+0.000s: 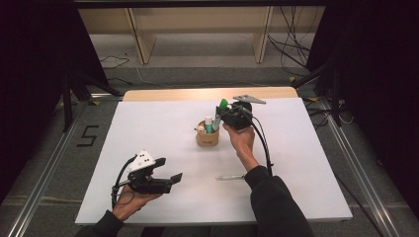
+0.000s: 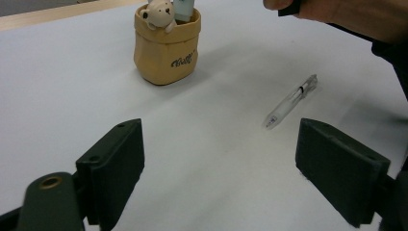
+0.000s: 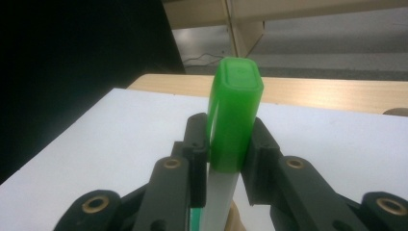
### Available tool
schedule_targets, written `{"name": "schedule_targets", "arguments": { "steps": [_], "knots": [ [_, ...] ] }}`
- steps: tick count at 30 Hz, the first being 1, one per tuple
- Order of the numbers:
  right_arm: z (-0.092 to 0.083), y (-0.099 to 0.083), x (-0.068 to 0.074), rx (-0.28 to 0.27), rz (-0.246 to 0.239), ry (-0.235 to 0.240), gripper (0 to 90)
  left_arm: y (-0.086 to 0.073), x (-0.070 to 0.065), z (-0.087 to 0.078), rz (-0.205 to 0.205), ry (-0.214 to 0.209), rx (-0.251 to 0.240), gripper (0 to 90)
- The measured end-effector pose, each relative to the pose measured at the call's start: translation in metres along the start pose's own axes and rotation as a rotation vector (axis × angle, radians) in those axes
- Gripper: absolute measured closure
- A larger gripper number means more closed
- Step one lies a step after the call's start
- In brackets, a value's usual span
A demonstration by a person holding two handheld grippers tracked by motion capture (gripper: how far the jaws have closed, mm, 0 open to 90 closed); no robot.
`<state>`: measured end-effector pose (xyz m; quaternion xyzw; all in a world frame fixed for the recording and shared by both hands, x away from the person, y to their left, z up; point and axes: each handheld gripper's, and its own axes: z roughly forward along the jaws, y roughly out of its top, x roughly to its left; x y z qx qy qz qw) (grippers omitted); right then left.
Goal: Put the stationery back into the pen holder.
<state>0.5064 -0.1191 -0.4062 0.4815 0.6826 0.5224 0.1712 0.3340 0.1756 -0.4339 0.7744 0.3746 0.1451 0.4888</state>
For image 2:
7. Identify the green and white glue stick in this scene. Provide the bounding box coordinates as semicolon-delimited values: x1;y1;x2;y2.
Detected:
172;0;195;23

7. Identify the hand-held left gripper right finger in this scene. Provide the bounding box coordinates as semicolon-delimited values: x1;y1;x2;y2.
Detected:
294;117;392;229

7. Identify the tan bear pen holder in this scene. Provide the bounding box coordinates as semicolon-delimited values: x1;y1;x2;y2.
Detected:
133;0;202;87

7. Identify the light wooden table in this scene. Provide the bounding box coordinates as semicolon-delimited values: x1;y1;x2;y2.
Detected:
0;0;145;33

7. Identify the clear plastic pen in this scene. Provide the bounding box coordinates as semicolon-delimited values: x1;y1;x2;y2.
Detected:
261;73;319;131

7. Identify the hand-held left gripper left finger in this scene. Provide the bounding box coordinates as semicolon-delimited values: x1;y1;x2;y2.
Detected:
75;117;146;231

